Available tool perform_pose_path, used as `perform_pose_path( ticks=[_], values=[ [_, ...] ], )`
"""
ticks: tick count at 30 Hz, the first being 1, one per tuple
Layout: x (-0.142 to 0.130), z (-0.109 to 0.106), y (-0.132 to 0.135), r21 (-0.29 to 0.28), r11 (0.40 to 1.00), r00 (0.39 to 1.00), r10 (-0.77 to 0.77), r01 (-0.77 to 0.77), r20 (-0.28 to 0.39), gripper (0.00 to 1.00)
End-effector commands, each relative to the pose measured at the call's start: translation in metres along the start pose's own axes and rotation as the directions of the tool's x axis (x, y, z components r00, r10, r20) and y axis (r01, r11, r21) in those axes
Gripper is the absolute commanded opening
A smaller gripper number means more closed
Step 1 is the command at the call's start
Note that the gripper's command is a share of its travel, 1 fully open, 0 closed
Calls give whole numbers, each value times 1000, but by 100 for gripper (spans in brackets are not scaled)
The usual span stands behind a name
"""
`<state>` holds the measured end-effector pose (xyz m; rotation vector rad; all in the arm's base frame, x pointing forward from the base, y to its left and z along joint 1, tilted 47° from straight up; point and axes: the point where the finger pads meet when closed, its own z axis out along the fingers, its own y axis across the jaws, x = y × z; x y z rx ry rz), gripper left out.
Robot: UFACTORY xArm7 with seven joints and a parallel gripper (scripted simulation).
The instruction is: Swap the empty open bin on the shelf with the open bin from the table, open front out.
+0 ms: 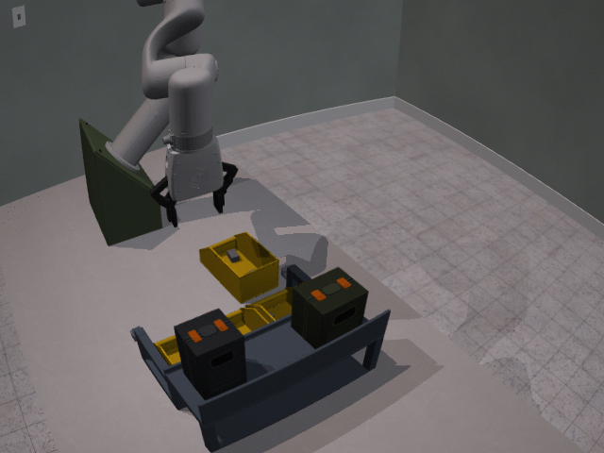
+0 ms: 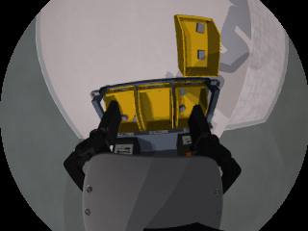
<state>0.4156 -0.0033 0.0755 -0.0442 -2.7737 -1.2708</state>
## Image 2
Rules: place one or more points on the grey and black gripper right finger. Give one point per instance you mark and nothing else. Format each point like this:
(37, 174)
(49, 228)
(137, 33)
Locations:
(203, 138)

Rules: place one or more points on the dark grey metal shelf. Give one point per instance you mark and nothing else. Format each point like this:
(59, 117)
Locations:
(161, 144)

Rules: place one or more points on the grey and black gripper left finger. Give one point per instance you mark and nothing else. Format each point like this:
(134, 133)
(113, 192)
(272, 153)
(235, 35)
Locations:
(99, 141)

